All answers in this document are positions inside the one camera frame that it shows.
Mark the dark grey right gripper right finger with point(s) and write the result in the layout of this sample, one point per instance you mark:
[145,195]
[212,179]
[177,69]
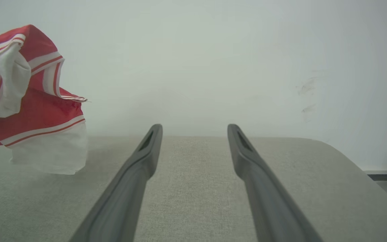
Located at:
[270,208]

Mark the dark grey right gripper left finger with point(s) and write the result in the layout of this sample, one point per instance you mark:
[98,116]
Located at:
[123,201]

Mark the red Bulls 23 jersey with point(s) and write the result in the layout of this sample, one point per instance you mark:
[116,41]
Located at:
[45,107]

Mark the dark grey baseboard strip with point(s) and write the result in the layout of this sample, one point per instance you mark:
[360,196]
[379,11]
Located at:
[385,176]

